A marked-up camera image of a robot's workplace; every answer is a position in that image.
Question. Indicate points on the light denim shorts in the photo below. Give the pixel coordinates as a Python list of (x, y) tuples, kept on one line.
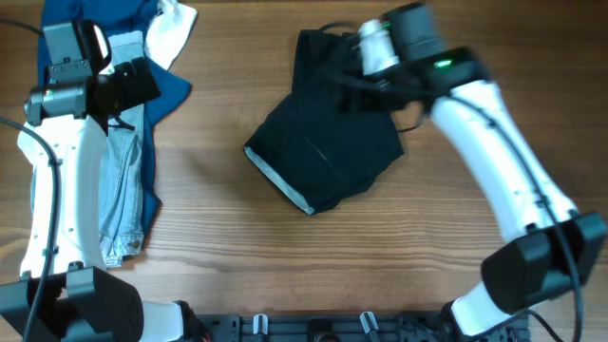
[(120, 191)]

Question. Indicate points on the black shorts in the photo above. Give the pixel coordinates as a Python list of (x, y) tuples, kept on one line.
[(324, 142)]

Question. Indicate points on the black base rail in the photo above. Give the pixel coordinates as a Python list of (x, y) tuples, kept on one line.
[(364, 327)]

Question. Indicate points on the blue garment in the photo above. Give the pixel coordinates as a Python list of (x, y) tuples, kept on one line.
[(117, 17)]

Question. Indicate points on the white garment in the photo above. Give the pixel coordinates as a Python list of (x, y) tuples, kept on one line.
[(169, 31)]

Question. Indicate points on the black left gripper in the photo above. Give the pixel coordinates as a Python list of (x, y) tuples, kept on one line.
[(140, 81)]

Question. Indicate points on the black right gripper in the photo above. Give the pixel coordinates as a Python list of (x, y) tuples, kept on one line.
[(363, 88)]

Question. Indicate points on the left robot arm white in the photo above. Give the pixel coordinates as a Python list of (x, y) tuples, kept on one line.
[(64, 292)]

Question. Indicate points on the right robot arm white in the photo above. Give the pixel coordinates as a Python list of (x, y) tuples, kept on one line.
[(549, 247)]

